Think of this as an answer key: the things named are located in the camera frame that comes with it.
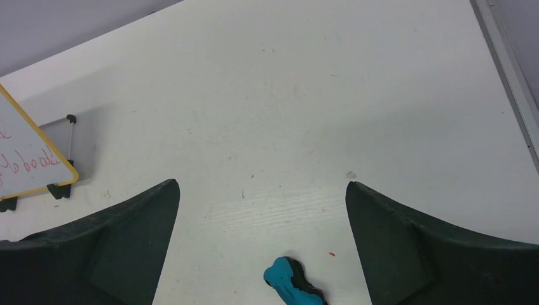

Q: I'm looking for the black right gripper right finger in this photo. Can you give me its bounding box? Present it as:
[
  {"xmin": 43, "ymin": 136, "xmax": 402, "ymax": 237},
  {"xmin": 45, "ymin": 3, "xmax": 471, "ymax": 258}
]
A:
[{"xmin": 345, "ymin": 182, "xmax": 538, "ymax": 304}]

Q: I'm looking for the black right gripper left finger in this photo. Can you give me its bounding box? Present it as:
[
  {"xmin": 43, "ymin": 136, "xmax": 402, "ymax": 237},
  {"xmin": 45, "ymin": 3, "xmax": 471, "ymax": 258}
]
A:
[{"xmin": 1, "ymin": 179, "xmax": 180, "ymax": 304}]

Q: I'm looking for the blue whiteboard eraser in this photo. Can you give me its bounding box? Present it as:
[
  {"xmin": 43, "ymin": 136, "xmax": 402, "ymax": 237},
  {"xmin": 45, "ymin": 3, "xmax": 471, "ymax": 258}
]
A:
[{"xmin": 263, "ymin": 256, "xmax": 328, "ymax": 305}]

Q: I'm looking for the yellow framed whiteboard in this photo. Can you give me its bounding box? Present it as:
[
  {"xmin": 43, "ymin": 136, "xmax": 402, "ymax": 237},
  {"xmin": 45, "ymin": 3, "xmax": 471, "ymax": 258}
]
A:
[{"xmin": 1, "ymin": 87, "xmax": 79, "ymax": 200}]

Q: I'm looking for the metal wire whiteboard stand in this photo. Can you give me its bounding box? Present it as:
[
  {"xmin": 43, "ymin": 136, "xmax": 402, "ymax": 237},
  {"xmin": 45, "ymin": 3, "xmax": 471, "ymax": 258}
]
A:
[{"xmin": 1, "ymin": 112, "xmax": 79, "ymax": 212}]

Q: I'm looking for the aluminium table edge rail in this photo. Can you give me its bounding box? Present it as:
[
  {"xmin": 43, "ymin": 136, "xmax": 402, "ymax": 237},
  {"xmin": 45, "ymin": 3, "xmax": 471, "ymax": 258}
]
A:
[{"xmin": 470, "ymin": 1, "xmax": 538, "ymax": 167}]

